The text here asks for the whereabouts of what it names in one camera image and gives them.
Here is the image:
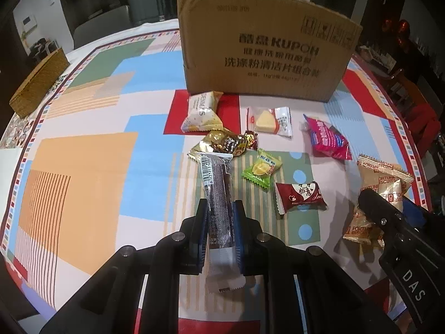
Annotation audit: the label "gold chocolate candy wrapper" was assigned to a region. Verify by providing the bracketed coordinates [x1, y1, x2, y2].
[188, 129, 258, 161]

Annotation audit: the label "woven rattan box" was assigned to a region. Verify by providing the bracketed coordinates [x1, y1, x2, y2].
[9, 48, 69, 118]

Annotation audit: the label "wall intercom panel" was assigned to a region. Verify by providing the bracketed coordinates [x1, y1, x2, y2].
[22, 14, 38, 34]

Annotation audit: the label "clear pack yellow cake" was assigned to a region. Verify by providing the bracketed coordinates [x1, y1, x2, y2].
[247, 106, 293, 138]

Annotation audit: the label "white yellow snack pack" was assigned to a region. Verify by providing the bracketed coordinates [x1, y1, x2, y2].
[181, 90, 224, 133]

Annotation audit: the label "red wooden chair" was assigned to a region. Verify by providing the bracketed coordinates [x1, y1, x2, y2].
[386, 69, 441, 158]

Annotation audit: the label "red heart balloons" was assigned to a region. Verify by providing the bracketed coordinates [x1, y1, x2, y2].
[382, 18, 410, 48]

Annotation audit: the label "dark chocolate bar wrapper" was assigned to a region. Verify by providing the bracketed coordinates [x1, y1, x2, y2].
[198, 152, 246, 293]

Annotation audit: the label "orange fortune biscuit pack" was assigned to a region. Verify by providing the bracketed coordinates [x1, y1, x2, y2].
[357, 154, 414, 212]

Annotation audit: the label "dark red heart snack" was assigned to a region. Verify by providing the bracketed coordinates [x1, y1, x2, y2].
[275, 181, 327, 216]

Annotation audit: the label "brown cardboard box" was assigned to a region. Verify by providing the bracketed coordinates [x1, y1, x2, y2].
[177, 0, 362, 103]

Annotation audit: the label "green yellow candy pack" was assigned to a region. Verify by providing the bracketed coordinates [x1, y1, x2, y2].
[241, 149, 282, 191]

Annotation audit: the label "grey chair left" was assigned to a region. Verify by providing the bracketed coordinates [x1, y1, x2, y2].
[73, 5, 133, 49]

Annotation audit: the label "pink red snack bag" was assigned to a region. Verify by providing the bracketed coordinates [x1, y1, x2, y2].
[304, 116, 352, 161]

